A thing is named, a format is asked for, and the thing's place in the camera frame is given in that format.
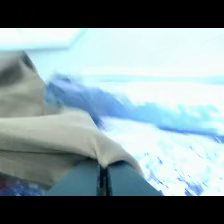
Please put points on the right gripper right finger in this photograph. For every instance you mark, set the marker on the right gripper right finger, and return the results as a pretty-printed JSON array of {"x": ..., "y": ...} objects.
[{"x": 128, "y": 181}]

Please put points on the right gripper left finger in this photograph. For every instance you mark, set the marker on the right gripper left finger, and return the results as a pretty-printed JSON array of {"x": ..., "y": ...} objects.
[{"x": 80, "y": 181}]

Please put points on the beige garment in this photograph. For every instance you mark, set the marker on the beige garment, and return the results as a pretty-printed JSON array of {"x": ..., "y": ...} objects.
[{"x": 40, "y": 133}]

